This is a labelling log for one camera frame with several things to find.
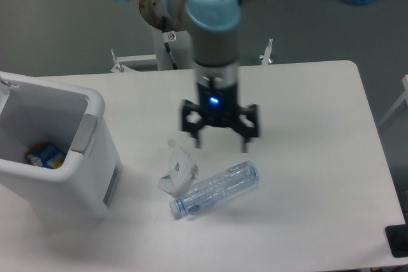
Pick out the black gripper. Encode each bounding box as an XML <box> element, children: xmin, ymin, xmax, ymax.
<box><xmin>181</xmin><ymin>82</ymin><xmax>260</xmax><ymax>153</ymax></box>

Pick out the white trash can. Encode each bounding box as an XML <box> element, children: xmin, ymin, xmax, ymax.
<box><xmin>1</xmin><ymin>72</ymin><xmax>122</xmax><ymax>218</ymax></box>

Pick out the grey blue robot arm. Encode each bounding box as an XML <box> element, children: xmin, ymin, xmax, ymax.
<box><xmin>116</xmin><ymin>0</ymin><xmax>260</xmax><ymax>143</ymax></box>

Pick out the clear plastic bottle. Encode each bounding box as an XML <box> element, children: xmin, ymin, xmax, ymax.
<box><xmin>169</xmin><ymin>161</ymin><xmax>259</xmax><ymax>219</ymax></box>

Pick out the crumpled white pouch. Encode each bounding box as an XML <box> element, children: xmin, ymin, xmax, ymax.
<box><xmin>157</xmin><ymin>140</ymin><xmax>198</xmax><ymax>198</ymax></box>

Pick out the blue yellow carton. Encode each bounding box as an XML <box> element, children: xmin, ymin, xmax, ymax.
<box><xmin>25</xmin><ymin>141</ymin><xmax>66</xmax><ymax>169</ymax></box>

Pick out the black device at edge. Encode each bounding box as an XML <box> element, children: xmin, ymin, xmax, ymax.
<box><xmin>385</xmin><ymin>224</ymin><xmax>407</xmax><ymax>258</ymax></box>

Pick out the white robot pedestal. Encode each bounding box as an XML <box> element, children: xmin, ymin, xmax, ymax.
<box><xmin>110</xmin><ymin>0</ymin><xmax>275</xmax><ymax>74</ymax></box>

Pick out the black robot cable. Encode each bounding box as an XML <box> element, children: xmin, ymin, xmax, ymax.
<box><xmin>161</xmin><ymin>16</ymin><xmax>179</xmax><ymax>71</ymax></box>

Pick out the white furniture frame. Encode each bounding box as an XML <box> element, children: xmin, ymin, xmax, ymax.
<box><xmin>377</xmin><ymin>75</ymin><xmax>407</xmax><ymax>132</ymax></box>

